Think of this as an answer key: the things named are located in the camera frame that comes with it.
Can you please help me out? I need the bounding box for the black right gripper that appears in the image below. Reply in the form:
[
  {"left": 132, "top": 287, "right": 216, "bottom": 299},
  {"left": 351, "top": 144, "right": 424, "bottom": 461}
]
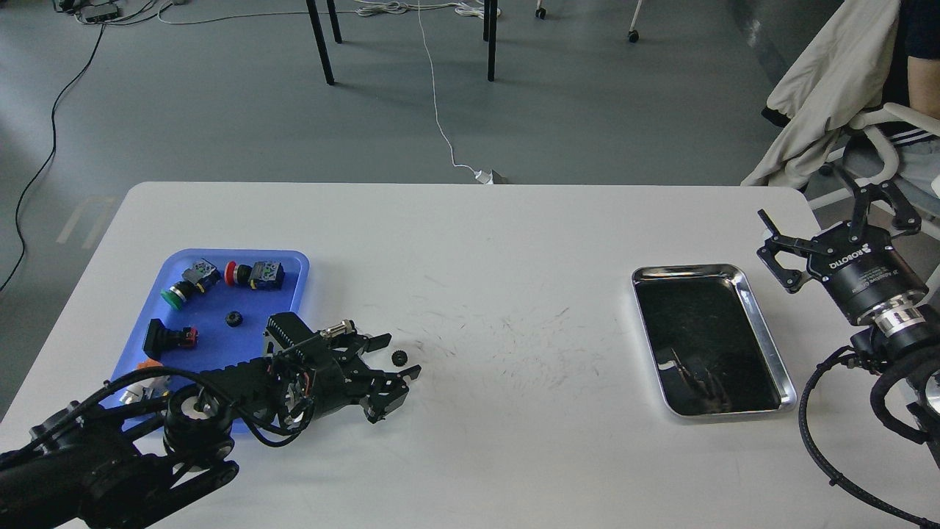
[{"left": 757, "top": 169, "right": 928, "bottom": 326}]

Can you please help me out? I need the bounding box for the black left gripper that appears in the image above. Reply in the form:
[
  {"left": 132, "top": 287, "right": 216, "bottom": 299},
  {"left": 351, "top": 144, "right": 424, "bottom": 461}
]
[{"left": 273, "top": 334, "right": 422, "bottom": 429}]

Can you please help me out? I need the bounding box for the small black gear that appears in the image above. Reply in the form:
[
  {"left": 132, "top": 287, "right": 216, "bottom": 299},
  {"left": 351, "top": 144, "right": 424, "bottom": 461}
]
[
  {"left": 391, "top": 350, "right": 408, "bottom": 366},
  {"left": 224, "top": 311, "right": 244, "bottom": 328}
]

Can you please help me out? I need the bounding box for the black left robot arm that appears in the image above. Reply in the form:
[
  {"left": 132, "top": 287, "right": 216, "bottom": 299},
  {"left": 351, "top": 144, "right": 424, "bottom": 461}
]
[{"left": 2, "top": 334, "right": 421, "bottom": 528}]

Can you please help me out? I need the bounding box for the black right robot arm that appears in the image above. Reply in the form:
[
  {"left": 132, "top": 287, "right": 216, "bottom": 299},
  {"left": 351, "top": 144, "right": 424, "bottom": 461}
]
[{"left": 756, "top": 168, "right": 939, "bottom": 528}]

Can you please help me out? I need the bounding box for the white office chair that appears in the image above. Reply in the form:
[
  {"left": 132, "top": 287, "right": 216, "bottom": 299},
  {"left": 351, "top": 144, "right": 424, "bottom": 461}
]
[{"left": 816, "top": 103, "right": 939, "bottom": 239}]

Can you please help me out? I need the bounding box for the steel metal tray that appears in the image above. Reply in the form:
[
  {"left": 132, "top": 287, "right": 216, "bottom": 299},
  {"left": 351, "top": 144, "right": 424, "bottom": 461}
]
[{"left": 632, "top": 264, "right": 797, "bottom": 420}]

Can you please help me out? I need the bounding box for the beige jacket on chair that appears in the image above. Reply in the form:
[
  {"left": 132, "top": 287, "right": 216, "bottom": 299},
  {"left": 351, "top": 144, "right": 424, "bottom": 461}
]
[{"left": 742, "top": 1, "right": 902, "bottom": 190}]

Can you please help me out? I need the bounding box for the blue plastic tray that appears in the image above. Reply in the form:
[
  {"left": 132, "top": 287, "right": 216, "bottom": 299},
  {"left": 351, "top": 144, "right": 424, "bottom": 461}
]
[{"left": 98, "top": 248, "right": 310, "bottom": 434}]

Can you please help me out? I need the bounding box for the white power adapter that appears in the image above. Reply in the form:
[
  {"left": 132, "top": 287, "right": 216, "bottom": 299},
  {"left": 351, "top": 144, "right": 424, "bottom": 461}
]
[{"left": 474, "top": 170, "right": 508, "bottom": 185}]

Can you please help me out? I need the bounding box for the black square push button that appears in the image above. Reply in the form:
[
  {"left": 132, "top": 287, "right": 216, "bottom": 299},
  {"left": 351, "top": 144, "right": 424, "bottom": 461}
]
[{"left": 142, "top": 318, "right": 198, "bottom": 361}]

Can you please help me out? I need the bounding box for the orange grey contact block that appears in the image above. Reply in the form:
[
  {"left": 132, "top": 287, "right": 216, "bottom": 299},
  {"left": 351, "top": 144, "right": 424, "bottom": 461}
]
[{"left": 119, "top": 359, "right": 166, "bottom": 405}]

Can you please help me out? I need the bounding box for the black table leg left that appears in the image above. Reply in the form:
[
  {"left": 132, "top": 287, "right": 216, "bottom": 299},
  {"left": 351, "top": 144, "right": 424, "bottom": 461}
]
[{"left": 305, "top": 0, "right": 343, "bottom": 86}]

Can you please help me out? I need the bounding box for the black table leg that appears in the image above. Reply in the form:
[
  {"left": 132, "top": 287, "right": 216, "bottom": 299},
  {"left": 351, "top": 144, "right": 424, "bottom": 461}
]
[
  {"left": 305, "top": 0, "right": 343, "bottom": 86},
  {"left": 482, "top": 0, "right": 498, "bottom": 82}
]

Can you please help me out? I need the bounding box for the black table leg right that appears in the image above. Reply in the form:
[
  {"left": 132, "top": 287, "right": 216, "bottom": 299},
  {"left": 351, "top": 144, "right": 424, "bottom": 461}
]
[{"left": 482, "top": 0, "right": 498, "bottom": 82}]

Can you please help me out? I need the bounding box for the black power strip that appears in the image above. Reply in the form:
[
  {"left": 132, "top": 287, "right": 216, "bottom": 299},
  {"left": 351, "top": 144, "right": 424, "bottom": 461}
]
[{"left": 76, "top": 2, "right": 120, "bottom": 24}]

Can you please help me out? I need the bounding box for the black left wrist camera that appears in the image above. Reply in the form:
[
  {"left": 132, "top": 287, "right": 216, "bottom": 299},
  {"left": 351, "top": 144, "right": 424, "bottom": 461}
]
[{"left": 262, "top": 312, "right": 316, "bottom": 357}]

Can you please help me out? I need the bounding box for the red push button switch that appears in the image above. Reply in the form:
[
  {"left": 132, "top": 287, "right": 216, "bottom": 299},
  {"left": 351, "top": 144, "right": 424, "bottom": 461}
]
[{"left": 222, "top": 261, "right": 286, "bottom": 290}]

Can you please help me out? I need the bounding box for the green push button switch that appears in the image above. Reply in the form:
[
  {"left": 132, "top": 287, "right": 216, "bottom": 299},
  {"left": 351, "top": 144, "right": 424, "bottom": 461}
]
[{"left": 160, "top": 258, "right": 222, "bottom": 309}]

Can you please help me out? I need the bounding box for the white floor cable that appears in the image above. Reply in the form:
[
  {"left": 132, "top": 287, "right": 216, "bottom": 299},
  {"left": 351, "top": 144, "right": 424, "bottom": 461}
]
[{"left": 154, "top": 0, "right": 503, "bottom": 177}]

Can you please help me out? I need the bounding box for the black floor cable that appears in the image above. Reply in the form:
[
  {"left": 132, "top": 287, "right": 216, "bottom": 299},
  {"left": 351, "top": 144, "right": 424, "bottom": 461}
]
[{"left": 0, "top": 0, "right": 159, "bottom": 291}]

